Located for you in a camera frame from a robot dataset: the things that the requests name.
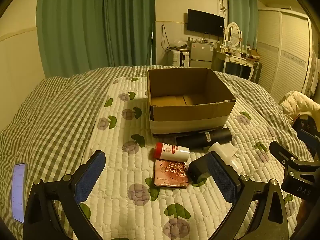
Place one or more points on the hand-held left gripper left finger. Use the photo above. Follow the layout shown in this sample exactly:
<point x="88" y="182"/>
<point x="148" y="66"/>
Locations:
<point x="90" y="177"/>

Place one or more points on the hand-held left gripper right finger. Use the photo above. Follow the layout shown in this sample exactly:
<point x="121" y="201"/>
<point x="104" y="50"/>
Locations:
<point x="223" y="177"/>

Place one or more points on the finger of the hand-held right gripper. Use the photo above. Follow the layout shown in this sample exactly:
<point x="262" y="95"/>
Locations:
<point x="282" y="152"/>
<point x="308" y="136"/>

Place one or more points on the small black box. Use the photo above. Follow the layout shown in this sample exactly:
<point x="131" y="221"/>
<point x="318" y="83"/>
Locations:
<point x="197" y="170"/>

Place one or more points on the white charger block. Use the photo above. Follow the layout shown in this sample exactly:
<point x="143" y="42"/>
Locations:
<point x="221" y="150"/>

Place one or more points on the black cylinder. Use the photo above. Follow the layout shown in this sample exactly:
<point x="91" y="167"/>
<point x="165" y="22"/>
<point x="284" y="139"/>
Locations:
<point x="200" y="140"/>

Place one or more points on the pink rose-patterned case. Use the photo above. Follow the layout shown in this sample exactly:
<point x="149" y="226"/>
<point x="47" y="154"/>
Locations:
<point x="171" y="175"/>

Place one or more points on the white bottle with red cap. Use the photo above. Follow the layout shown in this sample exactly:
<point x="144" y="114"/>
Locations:
<point x="172" y="152"/>

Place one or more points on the brown cardboard box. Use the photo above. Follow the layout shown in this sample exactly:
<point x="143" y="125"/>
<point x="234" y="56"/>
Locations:
<point x="190" y="120"/>

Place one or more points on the white puffer jacket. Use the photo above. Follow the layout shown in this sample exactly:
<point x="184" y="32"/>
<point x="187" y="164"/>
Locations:
<point x="297" y="105"/>

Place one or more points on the hanging white clothes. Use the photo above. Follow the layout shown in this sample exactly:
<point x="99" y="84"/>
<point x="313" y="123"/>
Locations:
<point x="315" y="72"/>

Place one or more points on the smartphone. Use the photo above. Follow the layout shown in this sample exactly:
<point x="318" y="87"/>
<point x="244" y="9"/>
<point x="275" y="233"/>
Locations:
<point x="18" y="192"/>

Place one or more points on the dark suitcase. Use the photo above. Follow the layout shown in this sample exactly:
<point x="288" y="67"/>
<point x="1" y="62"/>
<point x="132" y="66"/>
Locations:
<point x="257" y="72"/>

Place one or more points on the white louvred wardrobe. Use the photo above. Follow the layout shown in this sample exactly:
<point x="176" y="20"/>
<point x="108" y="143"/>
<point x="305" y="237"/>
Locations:
<point x="282" y="55"/>

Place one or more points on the white dressing table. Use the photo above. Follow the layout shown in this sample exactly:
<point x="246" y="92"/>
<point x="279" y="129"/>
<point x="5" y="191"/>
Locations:
<point x="235" y="60"/>

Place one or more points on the silver small fridge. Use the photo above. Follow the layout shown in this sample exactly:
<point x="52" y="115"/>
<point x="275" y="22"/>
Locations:
<point x="200" y="53"/>

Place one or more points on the white oval mirror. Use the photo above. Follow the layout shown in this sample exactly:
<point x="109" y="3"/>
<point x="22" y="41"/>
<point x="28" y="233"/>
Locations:
<point x="233" y="35"/>

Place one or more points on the white suitcase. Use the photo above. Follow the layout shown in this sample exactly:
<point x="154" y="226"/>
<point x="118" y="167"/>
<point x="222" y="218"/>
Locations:
<point x="180" y="58"/>

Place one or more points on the clear plastic bag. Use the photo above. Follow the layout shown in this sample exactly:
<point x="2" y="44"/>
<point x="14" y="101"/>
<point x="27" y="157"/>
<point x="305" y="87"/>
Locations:
<point x="178" y="44"/>

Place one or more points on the narrow green curtain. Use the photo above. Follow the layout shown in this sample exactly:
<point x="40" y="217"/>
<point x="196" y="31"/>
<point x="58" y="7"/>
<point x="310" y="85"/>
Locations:
<point x="241" y="10"/>

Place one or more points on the white stand pole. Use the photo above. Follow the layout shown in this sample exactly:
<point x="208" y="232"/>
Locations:
<point x="152" y="45"/>

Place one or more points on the wide green curtain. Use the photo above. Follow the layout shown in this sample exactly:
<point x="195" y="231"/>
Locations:
<point x="87" y="25"/>

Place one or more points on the black wall television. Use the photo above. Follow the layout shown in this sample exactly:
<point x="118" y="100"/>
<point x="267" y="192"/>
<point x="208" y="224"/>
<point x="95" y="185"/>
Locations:
<point x="205" y="22"/>

